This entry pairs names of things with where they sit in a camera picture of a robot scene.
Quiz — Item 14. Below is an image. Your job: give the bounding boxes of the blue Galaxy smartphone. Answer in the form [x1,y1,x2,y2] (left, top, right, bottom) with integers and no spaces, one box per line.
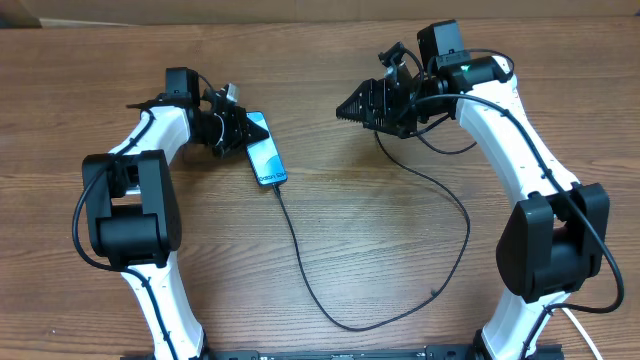
[247,112,288,187]

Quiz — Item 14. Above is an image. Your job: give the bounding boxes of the black USB charging cable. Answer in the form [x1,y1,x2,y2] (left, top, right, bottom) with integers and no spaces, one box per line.
[272,48,516,333]

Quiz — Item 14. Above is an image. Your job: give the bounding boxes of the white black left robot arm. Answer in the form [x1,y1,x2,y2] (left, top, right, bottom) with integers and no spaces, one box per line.
[71,67,268,359]

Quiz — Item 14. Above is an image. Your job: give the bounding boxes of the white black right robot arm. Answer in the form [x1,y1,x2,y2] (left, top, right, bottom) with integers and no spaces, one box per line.
[336,20,609,359]

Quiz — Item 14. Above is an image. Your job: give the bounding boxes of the white power strip cord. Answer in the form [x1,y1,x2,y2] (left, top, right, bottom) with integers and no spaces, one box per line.
[559,307,605,360]

